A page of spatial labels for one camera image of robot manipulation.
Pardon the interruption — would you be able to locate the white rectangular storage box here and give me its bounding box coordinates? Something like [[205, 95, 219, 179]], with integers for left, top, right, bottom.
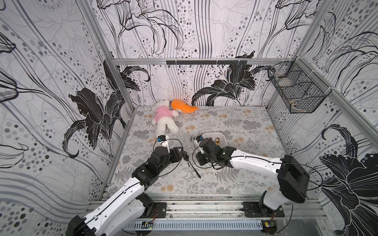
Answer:
[[202, 132, 227, 148]]

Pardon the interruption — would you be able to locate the black spoon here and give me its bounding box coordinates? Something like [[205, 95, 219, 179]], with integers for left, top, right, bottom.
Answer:
[[183, 151, 201, 178]]

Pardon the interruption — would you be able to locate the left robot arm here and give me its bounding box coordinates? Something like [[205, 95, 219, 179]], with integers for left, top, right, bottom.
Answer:
[[66, 147, 184, 236]]

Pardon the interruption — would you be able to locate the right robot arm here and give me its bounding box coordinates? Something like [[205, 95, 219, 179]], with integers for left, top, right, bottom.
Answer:
[[194, 136, 310, 215]]

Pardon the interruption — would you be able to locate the white plush bear pink shirt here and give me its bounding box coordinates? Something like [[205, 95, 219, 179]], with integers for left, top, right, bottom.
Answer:
[[151, 100, 180, 138]]

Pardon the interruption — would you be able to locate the orange plush toy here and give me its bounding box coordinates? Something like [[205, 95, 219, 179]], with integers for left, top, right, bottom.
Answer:
[[171, 99, 199, 114]]

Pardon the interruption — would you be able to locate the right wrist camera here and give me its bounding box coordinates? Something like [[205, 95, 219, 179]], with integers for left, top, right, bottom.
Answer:
[[193, 135, 204, 154]]

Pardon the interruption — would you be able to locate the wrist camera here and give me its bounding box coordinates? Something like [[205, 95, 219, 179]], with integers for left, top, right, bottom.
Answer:
[[193, 135, 204, 154], [157, 135, 169, 148]]

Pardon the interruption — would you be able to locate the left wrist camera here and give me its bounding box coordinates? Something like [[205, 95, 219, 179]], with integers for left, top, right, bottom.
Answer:
[[157, 135, 169, 148]]

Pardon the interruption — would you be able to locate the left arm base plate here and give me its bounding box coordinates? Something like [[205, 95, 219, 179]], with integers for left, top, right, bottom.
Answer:
[[140, 202, 167, 220]]

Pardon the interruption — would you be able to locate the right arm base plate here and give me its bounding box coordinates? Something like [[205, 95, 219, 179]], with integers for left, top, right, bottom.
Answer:
[[242, 202, 285, 218]]

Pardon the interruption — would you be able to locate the white slotted cable duct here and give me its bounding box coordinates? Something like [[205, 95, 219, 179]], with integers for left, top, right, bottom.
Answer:
[[123, 220, 263, 231]]

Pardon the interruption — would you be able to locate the black bar on rail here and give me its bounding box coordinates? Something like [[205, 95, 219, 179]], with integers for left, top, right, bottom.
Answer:
[[166, 60, 248, 65]]

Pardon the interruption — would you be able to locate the black wire wall basket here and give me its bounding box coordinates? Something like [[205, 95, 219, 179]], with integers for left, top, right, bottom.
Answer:
[[267, 60, 332, 114]]

